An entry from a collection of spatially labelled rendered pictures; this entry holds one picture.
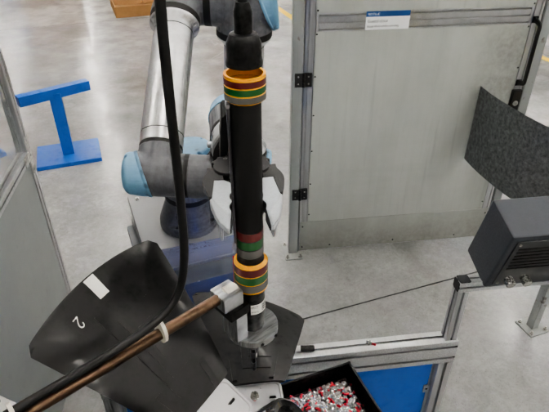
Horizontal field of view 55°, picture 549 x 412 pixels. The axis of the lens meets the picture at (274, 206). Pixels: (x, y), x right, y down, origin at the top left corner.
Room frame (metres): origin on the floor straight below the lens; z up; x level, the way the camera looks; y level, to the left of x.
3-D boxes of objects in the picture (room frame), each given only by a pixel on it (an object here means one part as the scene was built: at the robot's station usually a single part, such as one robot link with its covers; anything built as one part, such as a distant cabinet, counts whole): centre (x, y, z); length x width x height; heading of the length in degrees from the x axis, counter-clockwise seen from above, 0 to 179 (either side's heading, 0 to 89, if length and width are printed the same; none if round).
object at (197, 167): (0.77, 0.09, 1.43); 0.11 x 0.08 x 0.11; 91
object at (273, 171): (0.57, 0.01, 1.55); 0.09 x 0.05 x 0.02; 18
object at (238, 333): (0.50, 0.04, 1.39); 0.09 x 0.07 x 0.10; 132
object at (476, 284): (0.95, -0.55, 1.04); 0.24 x 0.03 x 0.03; 97
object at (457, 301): (0.94, -0.45, 0.96); 0.03 x 0.03 x 0.20; 7
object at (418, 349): (0.88, -0.02, 0.82); 0.90 x 0.04 x 0.08; 97
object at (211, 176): (0.56, 0.07, 1.55); 0.09 x 0.05 x 0.02; 177
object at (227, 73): (0.51, 0.03, 1.70); 0.04 x 0.04 x 0.03
